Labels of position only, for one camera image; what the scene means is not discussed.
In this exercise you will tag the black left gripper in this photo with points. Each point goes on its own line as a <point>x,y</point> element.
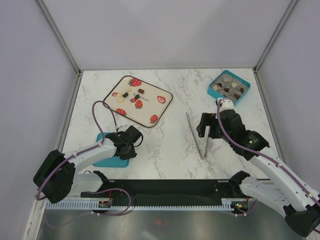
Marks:
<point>131,155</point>

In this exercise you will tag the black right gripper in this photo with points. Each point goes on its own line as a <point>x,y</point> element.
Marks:
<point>207,119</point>

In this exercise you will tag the teal box lid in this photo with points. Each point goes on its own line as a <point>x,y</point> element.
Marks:
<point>109,162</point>

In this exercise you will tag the metal serving tongs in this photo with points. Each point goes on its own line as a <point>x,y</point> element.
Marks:
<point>201,144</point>

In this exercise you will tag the teal chocolate box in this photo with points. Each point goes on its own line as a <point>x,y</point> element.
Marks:
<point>229,86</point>

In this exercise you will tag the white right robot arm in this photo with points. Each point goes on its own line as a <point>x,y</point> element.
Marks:
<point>293,199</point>

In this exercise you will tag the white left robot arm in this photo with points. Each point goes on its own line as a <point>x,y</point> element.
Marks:
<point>58,176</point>

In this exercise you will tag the white rectangular chocolate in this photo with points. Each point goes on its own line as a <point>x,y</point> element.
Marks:
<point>121,100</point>

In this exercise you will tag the dark round chocolate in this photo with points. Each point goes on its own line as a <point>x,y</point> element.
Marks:
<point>125,94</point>

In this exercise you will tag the brown bar chocolate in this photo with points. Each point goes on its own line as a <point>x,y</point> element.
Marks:
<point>141,90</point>

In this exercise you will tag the strawberry print tray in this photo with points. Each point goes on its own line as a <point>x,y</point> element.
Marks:
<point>146,110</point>

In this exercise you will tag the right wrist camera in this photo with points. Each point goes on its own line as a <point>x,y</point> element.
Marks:
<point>224,104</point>

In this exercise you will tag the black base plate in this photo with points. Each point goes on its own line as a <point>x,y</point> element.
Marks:
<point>168,192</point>

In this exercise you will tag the aluminium frame rail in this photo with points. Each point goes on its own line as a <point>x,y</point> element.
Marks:
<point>160,209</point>

